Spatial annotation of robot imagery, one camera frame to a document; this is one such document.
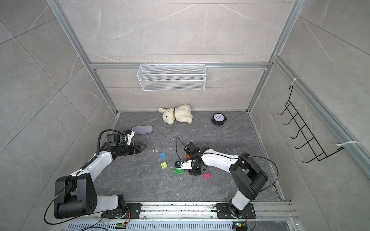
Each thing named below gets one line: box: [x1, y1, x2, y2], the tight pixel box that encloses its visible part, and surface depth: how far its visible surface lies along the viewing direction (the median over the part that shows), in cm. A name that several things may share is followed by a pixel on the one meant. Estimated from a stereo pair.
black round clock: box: [210, 112, 228, 127], surface depth 113 cm
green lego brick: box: [173, 167, 186, 175], surface depth 87 cm
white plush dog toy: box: [158, 103, 194, 126], surface depth 110 cm
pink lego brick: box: [203, 172, 212, 180], surface depth 85 cm
